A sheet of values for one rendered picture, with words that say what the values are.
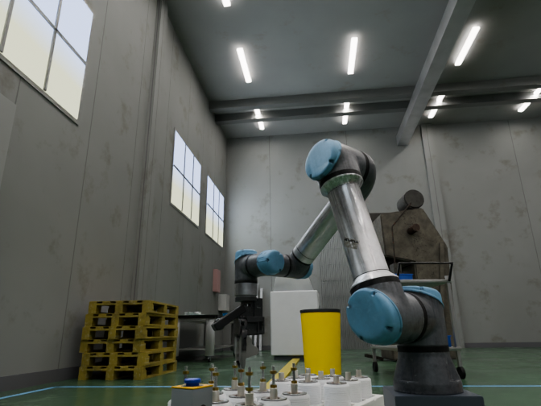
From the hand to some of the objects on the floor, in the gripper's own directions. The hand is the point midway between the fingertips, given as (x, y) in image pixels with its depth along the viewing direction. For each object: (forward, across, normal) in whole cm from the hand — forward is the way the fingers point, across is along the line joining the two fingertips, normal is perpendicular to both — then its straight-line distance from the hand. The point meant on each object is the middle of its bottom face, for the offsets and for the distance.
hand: (239, 363), depth 125 cm
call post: (+34, -23, +19) cm, 45 cm away
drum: (+34, +250, -162) cm, 299 cm away
